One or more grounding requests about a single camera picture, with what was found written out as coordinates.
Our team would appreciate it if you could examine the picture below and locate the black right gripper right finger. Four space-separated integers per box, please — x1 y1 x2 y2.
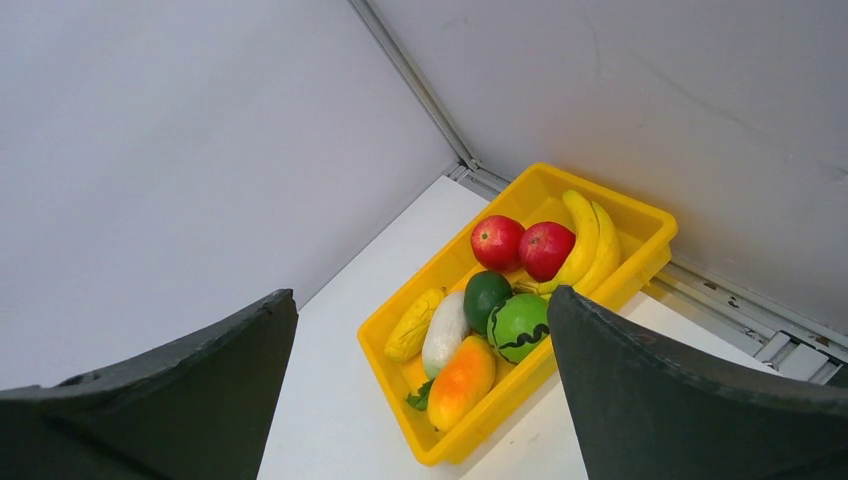
548 287 847 479

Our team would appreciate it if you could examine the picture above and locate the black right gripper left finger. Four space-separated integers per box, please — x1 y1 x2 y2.
1 289 298 479

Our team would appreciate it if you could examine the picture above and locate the green fake food ball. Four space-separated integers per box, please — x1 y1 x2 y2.
486 293 550 365

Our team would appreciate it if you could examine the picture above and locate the yellow fake banana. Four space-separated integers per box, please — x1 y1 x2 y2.
513 190 622 297

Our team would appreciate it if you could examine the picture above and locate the orange fake food ball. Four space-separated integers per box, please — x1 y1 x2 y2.
426 336 496 432

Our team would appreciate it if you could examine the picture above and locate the dark green fake avocado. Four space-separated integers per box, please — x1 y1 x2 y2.
463 270 513 337

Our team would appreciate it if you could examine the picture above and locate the white fake radish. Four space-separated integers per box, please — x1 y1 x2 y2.
407 291 470 411

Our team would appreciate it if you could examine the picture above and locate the yellow fake corn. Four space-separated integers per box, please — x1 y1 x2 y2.
384 288 446 362

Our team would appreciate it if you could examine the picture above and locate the red fake food ball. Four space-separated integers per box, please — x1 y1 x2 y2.
471 215 525 274

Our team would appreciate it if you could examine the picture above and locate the yellow plastic tray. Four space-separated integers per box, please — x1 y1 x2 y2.
357 163 678 466

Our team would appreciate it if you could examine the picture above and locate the aluminium frame rail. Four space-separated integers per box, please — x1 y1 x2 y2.
353 1 847 384

